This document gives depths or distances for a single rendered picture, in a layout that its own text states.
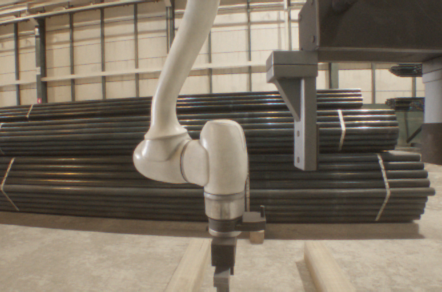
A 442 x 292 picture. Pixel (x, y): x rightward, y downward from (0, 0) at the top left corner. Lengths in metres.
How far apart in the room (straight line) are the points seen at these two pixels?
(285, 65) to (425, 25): 0.12
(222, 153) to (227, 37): 9.23
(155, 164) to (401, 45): 0.48
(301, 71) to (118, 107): 2.37
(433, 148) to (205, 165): 0.36
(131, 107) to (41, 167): 0.92
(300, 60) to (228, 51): 9.25
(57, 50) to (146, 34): 4.24
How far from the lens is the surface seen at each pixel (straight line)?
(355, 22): 0.23
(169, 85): 0.52
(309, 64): 0.21
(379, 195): 1.77
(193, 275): 1.08
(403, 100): 8.47
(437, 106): 0.29
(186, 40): 0.50
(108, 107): 2.57
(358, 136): 1.84
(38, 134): 2.45
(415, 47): 0.26
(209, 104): 2.19
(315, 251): 1.28
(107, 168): 1.94
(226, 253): 0.51
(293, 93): 0.21
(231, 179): 0.47
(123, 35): 10.98
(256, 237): 1.51
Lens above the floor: 0.69
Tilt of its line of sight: 4 degrees down
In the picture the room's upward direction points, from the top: 1 degrees counter-clockwise
